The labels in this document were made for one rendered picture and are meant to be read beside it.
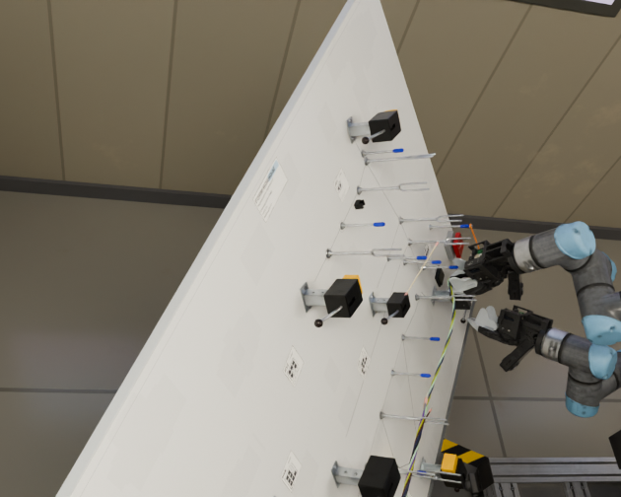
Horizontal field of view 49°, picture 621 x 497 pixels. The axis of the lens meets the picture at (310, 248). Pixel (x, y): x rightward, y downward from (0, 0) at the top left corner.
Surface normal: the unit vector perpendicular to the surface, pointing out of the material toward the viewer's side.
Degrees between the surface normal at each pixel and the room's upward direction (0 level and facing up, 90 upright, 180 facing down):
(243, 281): 54
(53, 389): 0
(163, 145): 90
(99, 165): 90
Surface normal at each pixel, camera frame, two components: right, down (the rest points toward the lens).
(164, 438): 0.88, -0.02
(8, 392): 0.22, -0.58
